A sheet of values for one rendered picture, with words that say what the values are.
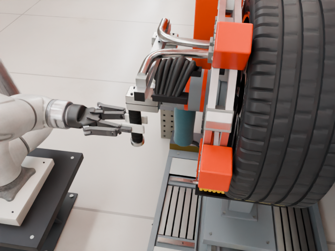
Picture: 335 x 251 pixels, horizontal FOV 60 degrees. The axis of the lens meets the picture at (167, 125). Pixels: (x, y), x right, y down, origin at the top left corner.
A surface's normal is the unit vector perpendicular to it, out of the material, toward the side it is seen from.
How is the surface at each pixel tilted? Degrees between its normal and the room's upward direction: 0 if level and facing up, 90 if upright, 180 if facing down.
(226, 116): 45
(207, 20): 90
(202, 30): 90
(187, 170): 0
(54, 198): 0
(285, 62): 41
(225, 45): 35
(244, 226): 0
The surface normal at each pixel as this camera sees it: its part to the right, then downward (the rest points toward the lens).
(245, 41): -0.10, -0.21
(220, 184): -0.17, 0.68
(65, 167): 0.00, -0.73
